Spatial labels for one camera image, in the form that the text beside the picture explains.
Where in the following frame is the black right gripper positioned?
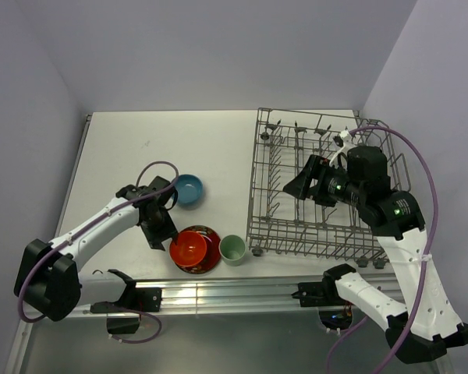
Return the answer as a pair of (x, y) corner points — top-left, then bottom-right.
(282, 153), (364, 206)

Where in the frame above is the orange bowl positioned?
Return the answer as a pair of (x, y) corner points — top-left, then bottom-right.
(169, 231), (207, 267)

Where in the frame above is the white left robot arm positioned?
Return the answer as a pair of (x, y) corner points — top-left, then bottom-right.
(13, 177), (178, 322)

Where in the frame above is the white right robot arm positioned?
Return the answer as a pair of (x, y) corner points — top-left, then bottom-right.
(283, 146), (468, 364)

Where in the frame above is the light blue ceramic bowl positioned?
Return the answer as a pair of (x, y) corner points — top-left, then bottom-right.
(175, 174), (204, 206)

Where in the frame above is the red floral plate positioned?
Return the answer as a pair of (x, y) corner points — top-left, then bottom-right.
(175, 225), (221, 274)

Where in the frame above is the pale green cup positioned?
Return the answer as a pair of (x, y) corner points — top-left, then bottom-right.
(219, 235), (246, 266)

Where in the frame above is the grey wire dish rack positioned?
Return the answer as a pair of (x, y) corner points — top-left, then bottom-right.
(246, 108), (420, 268)

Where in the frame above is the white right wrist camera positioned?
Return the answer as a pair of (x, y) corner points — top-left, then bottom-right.
(329, 130), (355, 166)

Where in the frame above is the aluminium frame rail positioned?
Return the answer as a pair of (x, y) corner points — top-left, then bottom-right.
(21, 272), (414, 319)

